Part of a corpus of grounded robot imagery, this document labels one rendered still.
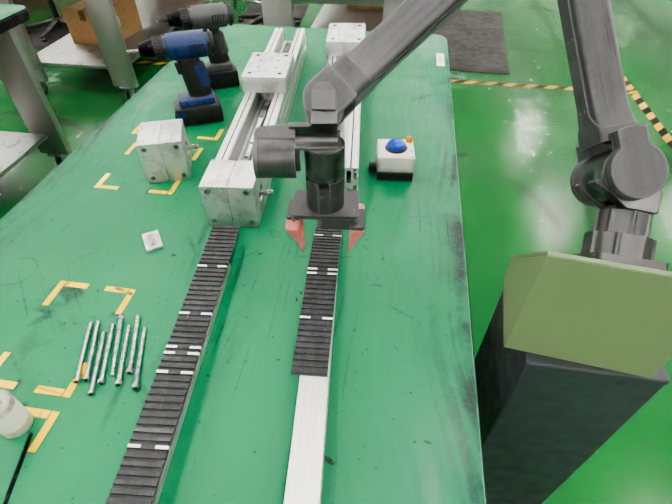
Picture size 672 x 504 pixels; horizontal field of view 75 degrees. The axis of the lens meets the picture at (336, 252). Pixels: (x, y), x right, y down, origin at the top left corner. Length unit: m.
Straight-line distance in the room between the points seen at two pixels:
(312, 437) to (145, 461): 0.20
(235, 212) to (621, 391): 0.71
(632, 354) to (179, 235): 0.77
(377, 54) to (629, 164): 0.36
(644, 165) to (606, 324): 0.21
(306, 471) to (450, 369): 0.25
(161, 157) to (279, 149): 0.45
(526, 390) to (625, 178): 0.35
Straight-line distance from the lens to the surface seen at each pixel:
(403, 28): 0.68
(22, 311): 0.88
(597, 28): 0.77
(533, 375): 0.76
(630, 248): 0.71
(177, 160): 1.02
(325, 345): 0.64
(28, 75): 2.57
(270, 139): 0.63
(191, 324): 0.70
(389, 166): 0.97
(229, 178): 0.85
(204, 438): 0.64
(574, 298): 0.65
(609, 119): 0.73
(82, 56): 3.65
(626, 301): 0.66
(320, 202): 0.65
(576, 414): 0.87
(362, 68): 0.65
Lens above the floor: 1.35
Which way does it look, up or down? 44 degrees down
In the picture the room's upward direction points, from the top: straight up
